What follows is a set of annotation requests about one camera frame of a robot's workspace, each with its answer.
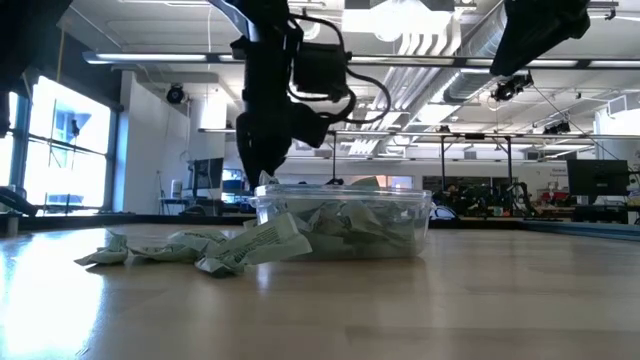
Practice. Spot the grey cylinder post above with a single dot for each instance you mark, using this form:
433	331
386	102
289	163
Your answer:
10	225

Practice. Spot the short hanging light strip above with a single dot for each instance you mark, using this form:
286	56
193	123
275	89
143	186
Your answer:
215	130

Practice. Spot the small black computer monitor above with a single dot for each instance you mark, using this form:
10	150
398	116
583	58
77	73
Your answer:
207	172

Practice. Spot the black round ceiling spotlight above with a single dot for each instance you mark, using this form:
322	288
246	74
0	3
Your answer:
175	94

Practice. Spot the black metal gantry stand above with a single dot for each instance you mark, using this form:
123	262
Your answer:
443	165

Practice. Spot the large bright window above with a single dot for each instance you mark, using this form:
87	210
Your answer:
67	145

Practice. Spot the long ceiling light strip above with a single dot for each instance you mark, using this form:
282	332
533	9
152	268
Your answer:
150	57

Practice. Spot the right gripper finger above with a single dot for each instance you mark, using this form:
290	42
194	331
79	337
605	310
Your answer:
530	30

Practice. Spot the black ceiling spotlight cluster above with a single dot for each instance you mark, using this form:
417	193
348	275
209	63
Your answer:
510	87

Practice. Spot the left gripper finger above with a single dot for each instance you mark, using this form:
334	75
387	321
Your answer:
252	145
277	140

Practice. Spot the wide black computer monitor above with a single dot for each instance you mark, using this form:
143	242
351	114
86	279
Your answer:
597	177

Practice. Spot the green white sweetener packet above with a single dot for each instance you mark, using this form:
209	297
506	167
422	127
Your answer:
268	178
197	238
366	182
260	242
107	254
397	225
362	217
167	253
322	220

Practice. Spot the white ceiling light panel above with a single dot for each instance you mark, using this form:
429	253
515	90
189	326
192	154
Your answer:
400	20

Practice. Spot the narrow bright window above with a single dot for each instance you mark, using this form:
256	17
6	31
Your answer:
11	150

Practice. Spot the black slanted bar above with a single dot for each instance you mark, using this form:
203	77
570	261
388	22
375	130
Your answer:
17	201

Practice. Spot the silver ventilation duct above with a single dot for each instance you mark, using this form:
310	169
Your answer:
475	55

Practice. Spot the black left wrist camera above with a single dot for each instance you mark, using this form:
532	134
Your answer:
320	70

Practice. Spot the clear plastic container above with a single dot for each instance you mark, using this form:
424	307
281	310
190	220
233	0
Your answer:
422	215

